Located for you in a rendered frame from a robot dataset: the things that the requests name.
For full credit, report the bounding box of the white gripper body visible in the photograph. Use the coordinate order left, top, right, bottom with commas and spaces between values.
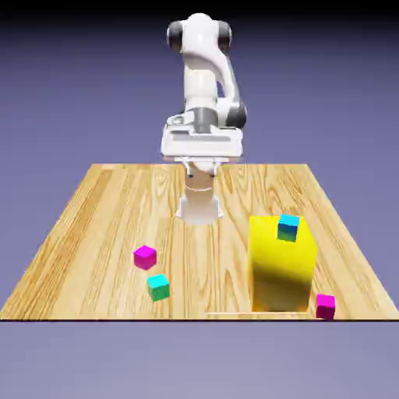
160, 123, 245, 164

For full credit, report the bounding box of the small cyan cube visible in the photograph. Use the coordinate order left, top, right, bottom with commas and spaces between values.
277, 214, 301, 243

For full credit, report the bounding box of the small magenta cube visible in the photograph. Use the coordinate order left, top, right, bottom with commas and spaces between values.
133, 245, 157, 271
315, 293, 337, 321

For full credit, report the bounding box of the small green cube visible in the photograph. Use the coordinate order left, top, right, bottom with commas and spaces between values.
147, 274, 171, 302

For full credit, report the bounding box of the large yellow box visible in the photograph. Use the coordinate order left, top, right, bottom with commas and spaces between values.
247, 214, 318, 312

